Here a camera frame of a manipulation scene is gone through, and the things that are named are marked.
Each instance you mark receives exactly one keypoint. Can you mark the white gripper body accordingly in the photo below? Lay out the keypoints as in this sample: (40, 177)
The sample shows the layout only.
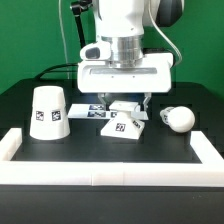
(97, 74)

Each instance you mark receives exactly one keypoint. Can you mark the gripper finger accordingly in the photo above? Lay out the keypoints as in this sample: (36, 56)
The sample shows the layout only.
(147, 98)
(101, 97)

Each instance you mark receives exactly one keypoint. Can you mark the white lamp base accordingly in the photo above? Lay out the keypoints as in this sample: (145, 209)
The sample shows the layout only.
(123, 125)

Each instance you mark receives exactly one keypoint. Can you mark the white lamp bulb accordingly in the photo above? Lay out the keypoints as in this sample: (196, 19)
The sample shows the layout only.
(180, 119)

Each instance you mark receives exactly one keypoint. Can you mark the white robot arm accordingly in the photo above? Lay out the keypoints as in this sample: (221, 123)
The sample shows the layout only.
(117, 63)

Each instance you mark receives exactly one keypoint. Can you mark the white lamp shade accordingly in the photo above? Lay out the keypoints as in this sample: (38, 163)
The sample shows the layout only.
(49, 120)

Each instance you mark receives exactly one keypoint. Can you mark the white marker sheet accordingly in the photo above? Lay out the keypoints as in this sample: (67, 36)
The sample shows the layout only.
(99, 111)

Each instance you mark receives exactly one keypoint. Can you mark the white U-shaped fence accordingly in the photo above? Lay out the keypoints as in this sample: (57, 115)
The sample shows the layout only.
(209, 172)

